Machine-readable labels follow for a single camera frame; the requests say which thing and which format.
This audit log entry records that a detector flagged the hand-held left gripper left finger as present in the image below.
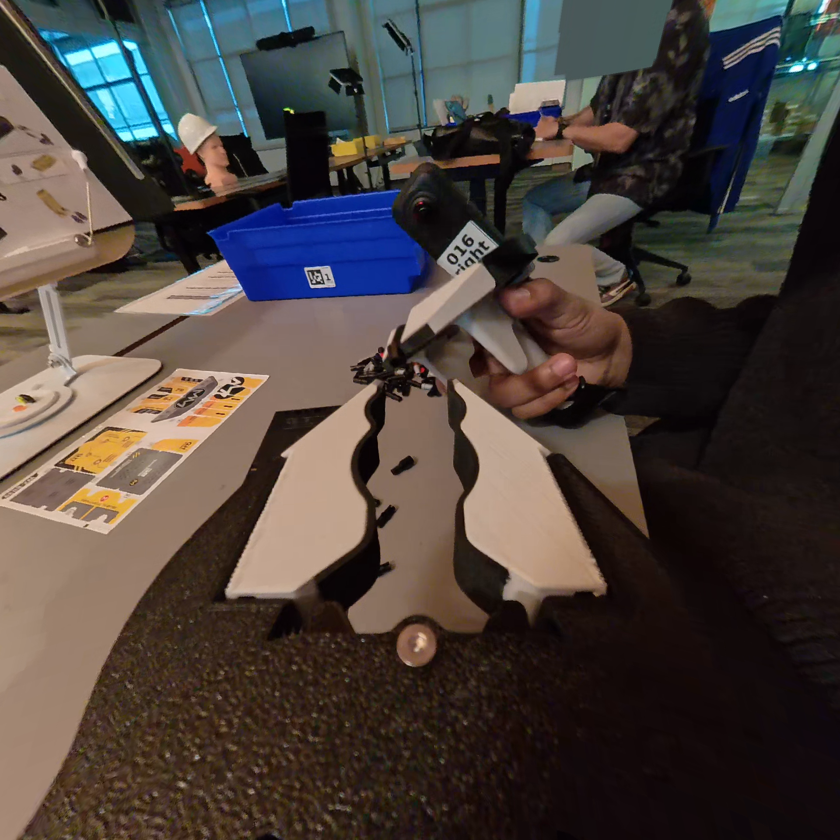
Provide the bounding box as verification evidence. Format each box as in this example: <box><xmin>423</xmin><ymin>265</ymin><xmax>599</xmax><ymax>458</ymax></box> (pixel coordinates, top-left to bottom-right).
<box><xmin>225</xmin><ymin>384</ymin><xmax>388</xmax><ymax>621</ymax></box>

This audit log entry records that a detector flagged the blue track jacket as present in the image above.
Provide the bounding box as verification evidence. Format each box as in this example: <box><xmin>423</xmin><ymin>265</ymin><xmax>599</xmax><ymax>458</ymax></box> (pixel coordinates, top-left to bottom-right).
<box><xmin>699</xmin><ymin>14</ymin><xmax>785</xmax><ymax>232</ymax></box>

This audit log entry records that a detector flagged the studio light stand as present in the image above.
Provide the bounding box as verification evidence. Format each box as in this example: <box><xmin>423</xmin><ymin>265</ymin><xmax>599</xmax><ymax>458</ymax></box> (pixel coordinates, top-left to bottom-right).
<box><xmin>382</xmin><ymin>18</ymin><xmax>427</xmax><ymax>142</ymax></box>
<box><xmin>328</xmin><ymin>67</ymin><xmax>375</xmax><ymax>191</ymax></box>

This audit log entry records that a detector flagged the pile of small plastic pins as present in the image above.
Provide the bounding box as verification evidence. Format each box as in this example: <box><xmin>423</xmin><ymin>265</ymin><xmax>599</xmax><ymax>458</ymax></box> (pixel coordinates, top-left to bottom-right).
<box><xmin>351</xmin><ymin>344</ymin><xmax>447</xmax><ymax>403</ymax></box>

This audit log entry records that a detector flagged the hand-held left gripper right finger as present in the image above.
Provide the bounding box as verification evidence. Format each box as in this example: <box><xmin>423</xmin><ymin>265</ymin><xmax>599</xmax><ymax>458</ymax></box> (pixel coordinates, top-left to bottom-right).
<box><xmin>446</xmin><ymin>379</ymin><xmax>607</xmax><ymax>624</ymax></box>

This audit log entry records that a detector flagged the blue plastic bin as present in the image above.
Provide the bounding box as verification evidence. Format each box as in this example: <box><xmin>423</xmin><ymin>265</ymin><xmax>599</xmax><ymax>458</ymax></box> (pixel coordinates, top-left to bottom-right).
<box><xmin>209</xmin><ymin>190</ymin><xmax>435</xmax><ymax>303</ymax></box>

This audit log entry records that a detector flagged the black office chair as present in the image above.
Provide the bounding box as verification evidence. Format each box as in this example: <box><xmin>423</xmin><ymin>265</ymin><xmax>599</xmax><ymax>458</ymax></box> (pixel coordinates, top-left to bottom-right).
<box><xmin>617</xmin><ymin>141</ymin><xmax>731</xmax><ymax>308</ymax></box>

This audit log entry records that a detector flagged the white hard hat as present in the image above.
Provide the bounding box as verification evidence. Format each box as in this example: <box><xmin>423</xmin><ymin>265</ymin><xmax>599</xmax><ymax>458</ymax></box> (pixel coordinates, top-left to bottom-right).
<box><xmin>177</xmin><ymin>113</ymin><xmax>219</xmax><ymax>155</ymax></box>

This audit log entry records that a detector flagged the large dark screen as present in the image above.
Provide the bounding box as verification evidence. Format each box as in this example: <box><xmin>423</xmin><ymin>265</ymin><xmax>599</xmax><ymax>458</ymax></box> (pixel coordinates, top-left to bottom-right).
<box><xmin>239</xmin><ymin>31</ymin><xmax>358</xmax><ymax>140</ymax></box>

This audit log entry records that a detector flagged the open instruction manual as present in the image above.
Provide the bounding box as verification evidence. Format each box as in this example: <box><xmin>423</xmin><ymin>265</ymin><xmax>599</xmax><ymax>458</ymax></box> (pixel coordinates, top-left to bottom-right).
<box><xmin>0</xmin><ymin>66</ymin><xmax>134</xmax><ymax>280</ymax></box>

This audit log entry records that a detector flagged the black duffel bag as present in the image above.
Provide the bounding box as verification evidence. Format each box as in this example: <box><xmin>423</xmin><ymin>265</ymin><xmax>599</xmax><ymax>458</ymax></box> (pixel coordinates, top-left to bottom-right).
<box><xmin>422</xmin><ymin>112</ymin><xmax>537</xmax><ymax>163</ymax></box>

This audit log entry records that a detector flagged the yellow plastic bin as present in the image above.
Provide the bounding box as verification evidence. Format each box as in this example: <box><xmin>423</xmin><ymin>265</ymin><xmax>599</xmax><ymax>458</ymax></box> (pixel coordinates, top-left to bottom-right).
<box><xmin>330</xmin><ymin>134</ymin><xmax>411</xmax><ymax>158</ymax></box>

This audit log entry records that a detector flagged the person's right hand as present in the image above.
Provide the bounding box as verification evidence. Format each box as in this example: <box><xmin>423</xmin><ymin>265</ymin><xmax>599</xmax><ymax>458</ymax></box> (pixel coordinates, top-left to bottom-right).
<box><xmin>472</xmin><ymin>277</ymin><xmax>634</xmax><ymax>421</ymax></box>

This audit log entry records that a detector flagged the person's right forearm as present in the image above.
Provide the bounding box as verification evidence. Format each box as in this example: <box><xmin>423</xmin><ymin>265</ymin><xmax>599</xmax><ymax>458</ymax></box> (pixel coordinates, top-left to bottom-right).
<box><xmin>613</xmin><ymin>294</ymin><xmax>788</xmax><ymax>421</ymax></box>

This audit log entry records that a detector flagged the wooden work table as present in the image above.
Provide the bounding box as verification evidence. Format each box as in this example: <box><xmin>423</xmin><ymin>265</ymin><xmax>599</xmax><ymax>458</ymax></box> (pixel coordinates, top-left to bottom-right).
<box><xmin>389</xmin><ymin>138</ymin><xmax>575</xmax><ymax>232</ymax></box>

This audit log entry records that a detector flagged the black tower case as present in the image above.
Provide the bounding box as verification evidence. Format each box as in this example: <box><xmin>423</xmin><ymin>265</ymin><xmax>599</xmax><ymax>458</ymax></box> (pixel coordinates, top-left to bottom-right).
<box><xmin>283</xmin><ymin>109</ymin><xmax>329</xmax><ymax>206</ymax></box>

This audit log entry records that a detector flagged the black perforated plastic block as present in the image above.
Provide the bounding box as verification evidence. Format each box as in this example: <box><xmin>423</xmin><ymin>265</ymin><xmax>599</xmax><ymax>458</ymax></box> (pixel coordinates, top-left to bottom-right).
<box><xmin>244</xmin><ymin>406</ymin><xmax>358</xmax><ymax>500</ymax></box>

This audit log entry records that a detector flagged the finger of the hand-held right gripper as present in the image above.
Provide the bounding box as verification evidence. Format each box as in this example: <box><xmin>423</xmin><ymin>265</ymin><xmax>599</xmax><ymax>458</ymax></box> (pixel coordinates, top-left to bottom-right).
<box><xmin>386</xmin><ymin>264</ymin><xmax>499</xmax><ymax>360</ymax></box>

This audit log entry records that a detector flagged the paper in clear sleeve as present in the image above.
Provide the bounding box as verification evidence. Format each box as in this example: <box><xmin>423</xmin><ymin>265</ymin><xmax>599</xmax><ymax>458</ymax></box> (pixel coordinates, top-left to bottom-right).
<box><xmin>115</xmin><ymin>261</ymin><xmax>249</xmax><ymax>317</ymax></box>

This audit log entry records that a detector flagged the yellow grey sticker sheet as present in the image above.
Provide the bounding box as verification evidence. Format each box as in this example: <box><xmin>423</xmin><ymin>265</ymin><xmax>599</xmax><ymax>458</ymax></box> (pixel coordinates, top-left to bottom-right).
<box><xmin>0</xmin><ymin>369</ymin><xmax>270</xmax><ymax>534</ymax></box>

